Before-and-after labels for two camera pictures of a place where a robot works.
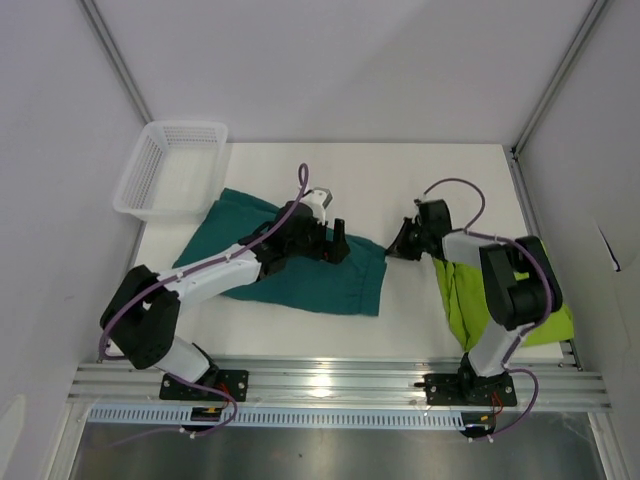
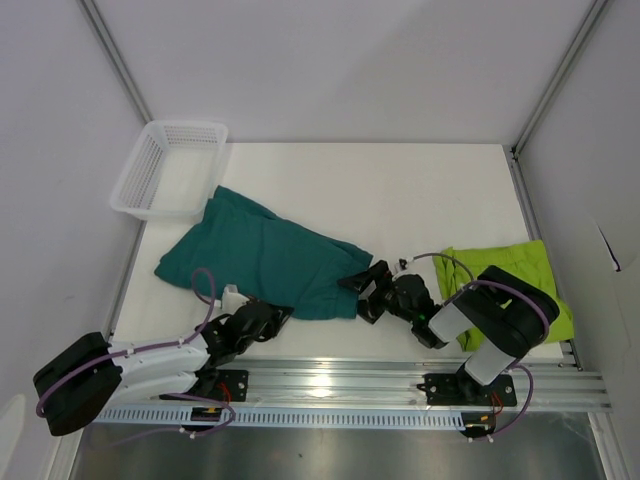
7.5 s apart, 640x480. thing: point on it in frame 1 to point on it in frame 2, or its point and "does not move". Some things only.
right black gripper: x=399 y=247 to x=379 y=271
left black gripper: x=333 y=251 to x=279 y=317
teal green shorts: x=350 y=286 does not move
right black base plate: x=457 y=389 does not move
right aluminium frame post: x=529 y=127 does not move
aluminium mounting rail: x=566 y=384 does not move
